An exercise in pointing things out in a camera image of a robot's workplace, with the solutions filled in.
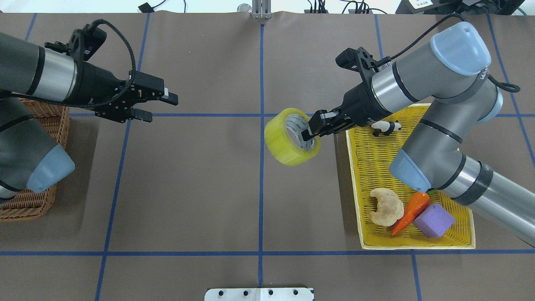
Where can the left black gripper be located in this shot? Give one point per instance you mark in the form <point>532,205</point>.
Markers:
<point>97,85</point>

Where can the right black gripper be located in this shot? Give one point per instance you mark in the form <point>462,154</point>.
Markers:
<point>360,104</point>

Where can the yellow tape roll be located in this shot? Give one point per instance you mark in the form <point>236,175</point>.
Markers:
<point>283,137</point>

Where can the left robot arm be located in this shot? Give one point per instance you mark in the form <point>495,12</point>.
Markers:
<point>60,75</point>

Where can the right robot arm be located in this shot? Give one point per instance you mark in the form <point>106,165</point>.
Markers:
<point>451,68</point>

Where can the yellow woven basket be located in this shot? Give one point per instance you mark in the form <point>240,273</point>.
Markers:
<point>369,161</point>

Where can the brown wicker basket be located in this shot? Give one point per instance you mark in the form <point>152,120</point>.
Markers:
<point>33,157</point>

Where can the panda figurine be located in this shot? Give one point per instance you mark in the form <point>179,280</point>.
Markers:
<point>385,128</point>

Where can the toy bread piece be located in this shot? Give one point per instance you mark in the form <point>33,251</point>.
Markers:
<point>389,207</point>

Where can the orange toy carrot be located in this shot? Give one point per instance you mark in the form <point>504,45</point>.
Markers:
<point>418,202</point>

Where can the purple foam block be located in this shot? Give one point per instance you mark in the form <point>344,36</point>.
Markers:
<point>434,221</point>

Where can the black monitor stand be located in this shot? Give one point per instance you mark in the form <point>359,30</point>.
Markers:
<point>462,7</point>

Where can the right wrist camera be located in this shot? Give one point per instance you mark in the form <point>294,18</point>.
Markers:
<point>358,60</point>

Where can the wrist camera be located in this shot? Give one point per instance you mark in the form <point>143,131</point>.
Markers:
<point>358,60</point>
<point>82,45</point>

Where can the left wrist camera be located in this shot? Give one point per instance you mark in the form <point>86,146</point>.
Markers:
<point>82,45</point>

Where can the black adapter with cable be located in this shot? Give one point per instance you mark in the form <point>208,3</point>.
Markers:
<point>164,5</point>

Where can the metal camera post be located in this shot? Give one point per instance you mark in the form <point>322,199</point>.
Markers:
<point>262,9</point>

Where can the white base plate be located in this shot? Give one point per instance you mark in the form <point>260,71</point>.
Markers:
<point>260,294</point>

